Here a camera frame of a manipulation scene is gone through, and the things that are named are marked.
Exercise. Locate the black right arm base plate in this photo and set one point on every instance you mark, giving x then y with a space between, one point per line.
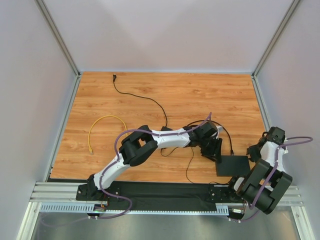
222 194

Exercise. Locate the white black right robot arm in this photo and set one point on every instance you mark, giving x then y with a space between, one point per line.
266 183

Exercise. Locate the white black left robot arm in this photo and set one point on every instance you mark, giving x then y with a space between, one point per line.
141 143

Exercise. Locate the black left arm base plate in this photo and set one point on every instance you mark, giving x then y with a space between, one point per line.
84 194

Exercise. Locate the black network switch box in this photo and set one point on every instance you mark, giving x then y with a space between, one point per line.
232 166

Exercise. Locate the aluminium frame rail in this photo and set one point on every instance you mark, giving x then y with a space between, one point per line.
67 191

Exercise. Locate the aluminium frame post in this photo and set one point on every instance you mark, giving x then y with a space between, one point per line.
276 36
57 35

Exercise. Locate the black base mat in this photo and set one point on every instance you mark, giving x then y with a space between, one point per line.
176 201

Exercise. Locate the right aluminium frame post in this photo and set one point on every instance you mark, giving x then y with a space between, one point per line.
276 36

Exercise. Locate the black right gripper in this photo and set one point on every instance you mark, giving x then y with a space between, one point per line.
253 153

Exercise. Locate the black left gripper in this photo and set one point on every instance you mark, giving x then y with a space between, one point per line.
213 149

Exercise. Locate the grey slotted cable duct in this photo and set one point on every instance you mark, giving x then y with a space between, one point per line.
218 209

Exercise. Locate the left aluminium frame post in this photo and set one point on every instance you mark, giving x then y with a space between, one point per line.
57 35

